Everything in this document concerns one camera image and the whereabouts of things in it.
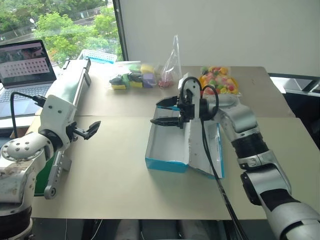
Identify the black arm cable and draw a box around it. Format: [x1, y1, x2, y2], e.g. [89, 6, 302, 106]
[9, 91, 47, 140]
[180, 76, 251, 240]

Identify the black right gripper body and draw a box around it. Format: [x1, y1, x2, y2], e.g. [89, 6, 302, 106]
[176, 90, 196, 130]

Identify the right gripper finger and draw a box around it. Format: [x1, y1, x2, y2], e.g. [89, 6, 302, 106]
[149, 117, 181, 126]
[155, 95, 180, 109]

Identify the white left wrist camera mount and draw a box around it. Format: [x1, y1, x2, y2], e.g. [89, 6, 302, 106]
[39, 94, 77, 151]

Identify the silver green conveyor belt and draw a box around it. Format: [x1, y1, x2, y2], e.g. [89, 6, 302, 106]
[33, 57, 92, 200]

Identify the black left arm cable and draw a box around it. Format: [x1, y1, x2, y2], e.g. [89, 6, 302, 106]
[9, 91, 47, 140]

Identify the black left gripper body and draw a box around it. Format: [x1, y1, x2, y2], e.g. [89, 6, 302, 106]
[65, 121, 84, 142]

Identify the grey open laptop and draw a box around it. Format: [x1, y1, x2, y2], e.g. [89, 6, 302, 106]
[0, 39, 58, 120]

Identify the bag of colourful toy fruit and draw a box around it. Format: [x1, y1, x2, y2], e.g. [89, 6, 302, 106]
[198, 65, 243, 97]

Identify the clear plastic bag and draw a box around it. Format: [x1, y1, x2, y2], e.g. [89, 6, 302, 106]
[156, 34, 183, 89]

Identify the bag of toy blocks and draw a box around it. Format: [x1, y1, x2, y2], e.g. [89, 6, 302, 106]
[108, 61, 161, 91]

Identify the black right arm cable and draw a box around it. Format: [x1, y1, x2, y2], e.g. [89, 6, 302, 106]
[180, 76, 251, 240]

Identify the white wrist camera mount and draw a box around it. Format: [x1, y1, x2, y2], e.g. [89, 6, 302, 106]
[39, 94, 77, 151]
[177, 73, 203, 122]

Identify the black window frame post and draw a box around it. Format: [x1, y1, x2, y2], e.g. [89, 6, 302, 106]
[112, 0, 130, 62]

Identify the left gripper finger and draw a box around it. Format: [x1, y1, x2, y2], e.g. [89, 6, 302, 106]
[75, 127, 90, 141]
[87, 120, 102, 134]

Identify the black office furniture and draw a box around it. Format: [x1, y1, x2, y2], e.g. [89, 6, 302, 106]
[268, 72, 320, 151]

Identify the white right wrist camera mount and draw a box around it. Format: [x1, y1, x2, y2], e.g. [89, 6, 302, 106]
[177, 73, 203, 122]

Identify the blue white cardboard box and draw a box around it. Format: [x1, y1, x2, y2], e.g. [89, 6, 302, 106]
[144, 104, 226, 180]

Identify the white perforated plastic basket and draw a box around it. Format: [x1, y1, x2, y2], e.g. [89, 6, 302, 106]
[77, 49, 118, 65]

